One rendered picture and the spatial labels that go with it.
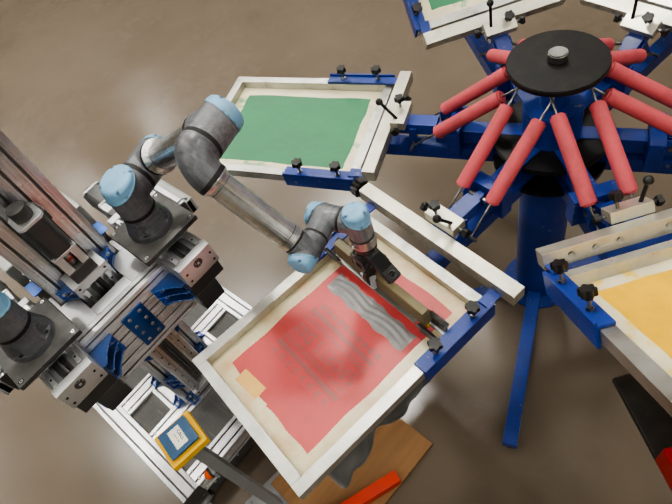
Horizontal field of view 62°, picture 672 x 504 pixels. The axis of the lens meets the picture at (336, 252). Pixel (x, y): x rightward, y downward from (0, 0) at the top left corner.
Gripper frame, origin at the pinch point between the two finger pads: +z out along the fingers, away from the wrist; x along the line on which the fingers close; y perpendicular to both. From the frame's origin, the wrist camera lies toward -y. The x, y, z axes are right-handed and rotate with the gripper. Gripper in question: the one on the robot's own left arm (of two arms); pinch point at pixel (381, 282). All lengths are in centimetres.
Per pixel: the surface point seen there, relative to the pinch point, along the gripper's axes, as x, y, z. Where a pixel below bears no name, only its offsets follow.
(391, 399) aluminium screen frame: 24.0, -28.2, 4.0
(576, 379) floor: -55, -45, 103
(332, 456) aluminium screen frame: 47, -28, 4
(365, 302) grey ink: 6.4, 2.4, 6.8
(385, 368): 17.9, -18.7, 7.5
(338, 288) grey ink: 8.8, 13.5, 7.1
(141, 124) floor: -11, 309, 105
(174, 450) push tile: 80, 9, 6
